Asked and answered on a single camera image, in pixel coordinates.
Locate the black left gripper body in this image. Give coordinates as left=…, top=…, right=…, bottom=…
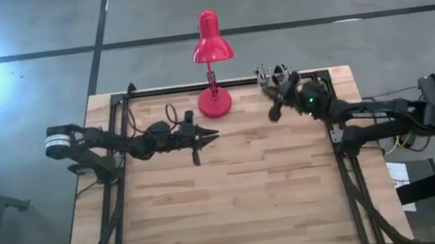
left=174, top=108, right=208, bottom=170

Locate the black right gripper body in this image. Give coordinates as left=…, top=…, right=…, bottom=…
left=262, top=67, right=328, bottom=125

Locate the long brush brown pointed tip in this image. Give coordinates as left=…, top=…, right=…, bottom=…
left=253, top=66, right=266, bottom=92

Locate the clear acrylic organizer box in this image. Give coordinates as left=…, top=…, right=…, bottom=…
left=255, top=69, right=301, bottom=99

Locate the red desk lamp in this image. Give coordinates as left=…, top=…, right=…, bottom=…
left=186, top=7, right=242, bottom=122

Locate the white paper sheet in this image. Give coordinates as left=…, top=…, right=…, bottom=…
left=384, top=158, right=418, bottom=215

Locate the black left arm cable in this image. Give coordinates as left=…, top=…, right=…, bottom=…
left=124, top=100, right=181, bottom=138

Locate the black aluminium table frame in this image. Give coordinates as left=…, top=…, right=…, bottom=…
left=44, top=52, right=415, bottom=244

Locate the yellow cable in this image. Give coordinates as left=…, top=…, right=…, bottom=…
left=394, top=135, right=411, bottom=151

